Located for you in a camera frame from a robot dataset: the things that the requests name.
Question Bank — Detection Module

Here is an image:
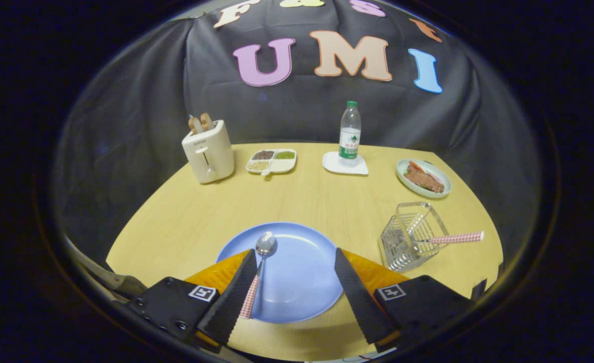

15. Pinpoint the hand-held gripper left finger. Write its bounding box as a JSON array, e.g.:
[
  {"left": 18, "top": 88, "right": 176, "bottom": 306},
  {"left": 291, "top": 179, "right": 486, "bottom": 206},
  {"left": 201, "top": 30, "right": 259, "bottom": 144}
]
[{"left": 125, "top": 249, "right": 258, "bottom": 348}]

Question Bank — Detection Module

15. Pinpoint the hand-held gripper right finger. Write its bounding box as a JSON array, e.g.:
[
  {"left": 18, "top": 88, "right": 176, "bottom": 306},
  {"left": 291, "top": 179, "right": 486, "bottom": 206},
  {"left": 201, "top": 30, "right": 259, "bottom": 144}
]
[{"left": 334, "top": 247, "right": 474, "bottom": 348}]

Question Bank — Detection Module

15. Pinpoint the checkered handle spoon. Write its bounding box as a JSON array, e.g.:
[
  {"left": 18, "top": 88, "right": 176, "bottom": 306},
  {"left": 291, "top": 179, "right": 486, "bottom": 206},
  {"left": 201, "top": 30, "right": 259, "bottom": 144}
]
[{"left": 239, "top": 232, "right": 278, "bottom": 320}]

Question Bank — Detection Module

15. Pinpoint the checkered handle fork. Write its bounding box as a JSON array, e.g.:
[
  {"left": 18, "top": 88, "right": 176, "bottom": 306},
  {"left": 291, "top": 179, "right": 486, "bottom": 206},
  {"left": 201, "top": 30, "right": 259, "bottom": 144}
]
[{"left": 418, "top": 231, "right": 485, "bottom": 246}]

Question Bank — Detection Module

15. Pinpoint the blue round plate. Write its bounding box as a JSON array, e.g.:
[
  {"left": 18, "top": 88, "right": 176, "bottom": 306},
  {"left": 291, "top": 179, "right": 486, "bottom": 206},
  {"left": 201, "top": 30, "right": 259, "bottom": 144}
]
[{"left": 216, "top": 222, "right": 345, "bottom": 324}]

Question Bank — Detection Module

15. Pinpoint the cooked meat with garnish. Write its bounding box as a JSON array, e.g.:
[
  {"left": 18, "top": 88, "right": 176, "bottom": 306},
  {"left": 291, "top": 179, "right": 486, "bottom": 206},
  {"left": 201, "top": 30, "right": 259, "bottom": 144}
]
[{"left": 404, "top": 161, "right": 445, "bottom": 194}]

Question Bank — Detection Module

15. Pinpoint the white square coaster tray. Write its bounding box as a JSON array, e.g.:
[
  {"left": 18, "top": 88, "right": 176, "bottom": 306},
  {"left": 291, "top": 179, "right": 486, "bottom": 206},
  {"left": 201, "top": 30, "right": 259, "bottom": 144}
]
[{"left": 322, "top": 151, "right": 369, "bottom": 176}]

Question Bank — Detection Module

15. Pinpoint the white divided bean dish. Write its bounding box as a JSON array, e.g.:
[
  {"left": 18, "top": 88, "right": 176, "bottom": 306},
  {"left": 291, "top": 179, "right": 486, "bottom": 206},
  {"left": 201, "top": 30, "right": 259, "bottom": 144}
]
[{"left": 245, "top": 148, "right": 297, "bottom": 179}]

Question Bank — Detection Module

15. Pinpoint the cream toaster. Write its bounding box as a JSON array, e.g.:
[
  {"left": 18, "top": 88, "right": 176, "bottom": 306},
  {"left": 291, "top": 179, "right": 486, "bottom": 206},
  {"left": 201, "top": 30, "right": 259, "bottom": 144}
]
[{"left": 181, "top": 119, "right": 235, "bottom": 185}]

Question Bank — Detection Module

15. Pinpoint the pale green food plate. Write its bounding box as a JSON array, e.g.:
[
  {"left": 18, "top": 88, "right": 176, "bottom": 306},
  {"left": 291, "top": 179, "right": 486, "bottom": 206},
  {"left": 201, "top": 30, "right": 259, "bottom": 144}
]
[{"left": 397, "top": 158, "right": 452, "bottom": 199}]

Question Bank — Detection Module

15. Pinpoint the clear plastic water bottle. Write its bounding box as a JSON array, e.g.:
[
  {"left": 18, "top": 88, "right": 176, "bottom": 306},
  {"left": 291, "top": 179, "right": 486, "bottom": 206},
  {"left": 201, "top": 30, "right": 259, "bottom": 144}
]
[{"left": 339, "top": 100, "right": 362, "bottom": 167}]

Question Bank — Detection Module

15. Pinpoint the metal wire cutlery basket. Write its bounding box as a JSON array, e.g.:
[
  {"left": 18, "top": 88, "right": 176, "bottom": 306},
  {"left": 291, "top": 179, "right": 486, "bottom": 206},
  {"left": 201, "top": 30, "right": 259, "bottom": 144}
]
[{"left": 378, "top": 202, "right": 451, "bottom": 273}]

